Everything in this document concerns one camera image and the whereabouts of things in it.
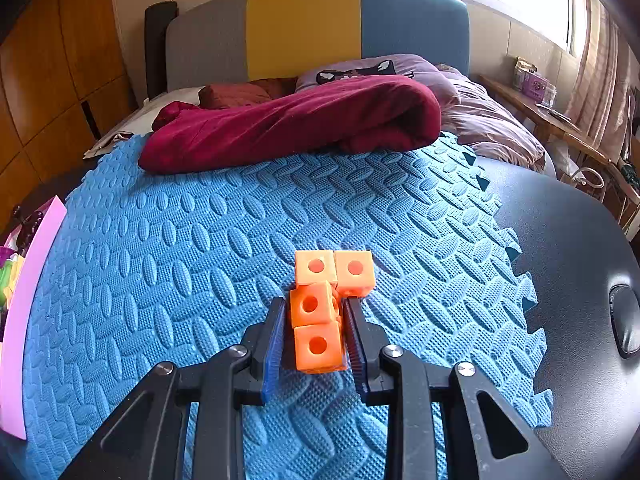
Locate green yellow toy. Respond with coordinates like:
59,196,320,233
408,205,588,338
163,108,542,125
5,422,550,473
0,246,26,311

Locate grey yellow blue headboard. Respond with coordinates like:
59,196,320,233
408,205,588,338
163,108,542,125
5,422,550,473
165,0,471,93

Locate wooden wardrobe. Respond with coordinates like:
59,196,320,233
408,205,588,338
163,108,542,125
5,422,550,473
0,0,146,241

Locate dark red pillow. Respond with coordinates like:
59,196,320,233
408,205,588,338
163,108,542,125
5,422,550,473
199,79,298,111

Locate orange linked snap cubes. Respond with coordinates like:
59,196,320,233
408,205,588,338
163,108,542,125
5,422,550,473
289,249,376,375

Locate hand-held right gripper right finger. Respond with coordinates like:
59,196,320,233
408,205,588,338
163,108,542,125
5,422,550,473
341,298,568,480

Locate pink-edged white box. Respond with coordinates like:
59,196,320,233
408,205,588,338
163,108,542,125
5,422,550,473
0,195,68,442

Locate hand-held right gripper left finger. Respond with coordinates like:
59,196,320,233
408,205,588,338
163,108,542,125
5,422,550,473
60,297,287,480

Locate dark red blanket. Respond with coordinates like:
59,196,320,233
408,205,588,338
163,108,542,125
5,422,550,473
138,75,442,175

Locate wooden bedside desk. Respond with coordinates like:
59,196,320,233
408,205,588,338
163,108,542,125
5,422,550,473
477,74,640,236

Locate pink striped curtain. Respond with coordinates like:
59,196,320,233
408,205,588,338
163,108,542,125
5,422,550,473
565,0,640,161

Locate purple cat pillow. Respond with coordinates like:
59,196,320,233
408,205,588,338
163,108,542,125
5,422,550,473
295,54,461,111

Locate pink purple duvet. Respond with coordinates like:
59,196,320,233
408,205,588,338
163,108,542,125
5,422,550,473
435,65,556,176

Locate small black toy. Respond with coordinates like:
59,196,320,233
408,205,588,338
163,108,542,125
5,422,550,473
12,210,46,251

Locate black oval cushion plug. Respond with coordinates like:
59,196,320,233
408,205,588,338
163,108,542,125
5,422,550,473
607,284,640,360

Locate bright window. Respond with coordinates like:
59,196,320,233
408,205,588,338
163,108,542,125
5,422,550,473
382,0,576,53

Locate purple box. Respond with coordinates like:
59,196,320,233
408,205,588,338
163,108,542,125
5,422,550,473
512,57,558,106

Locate blue foam puzzle mat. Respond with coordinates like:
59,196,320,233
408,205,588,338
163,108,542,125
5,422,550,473
20,130,555,480

